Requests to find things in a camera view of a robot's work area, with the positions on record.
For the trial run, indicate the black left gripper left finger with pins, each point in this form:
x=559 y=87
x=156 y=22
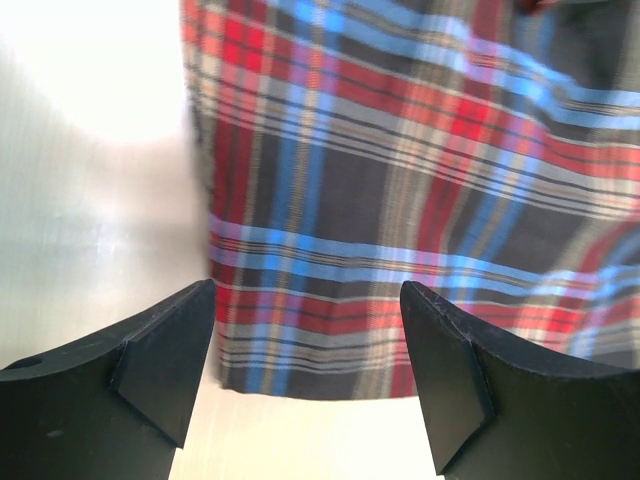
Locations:
x=115 y=404

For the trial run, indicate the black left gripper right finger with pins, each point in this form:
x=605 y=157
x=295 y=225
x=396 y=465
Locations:
x=497 y=406

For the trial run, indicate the red blue plaid flannel shirt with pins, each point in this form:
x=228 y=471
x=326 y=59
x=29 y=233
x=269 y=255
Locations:
x=486 y=149

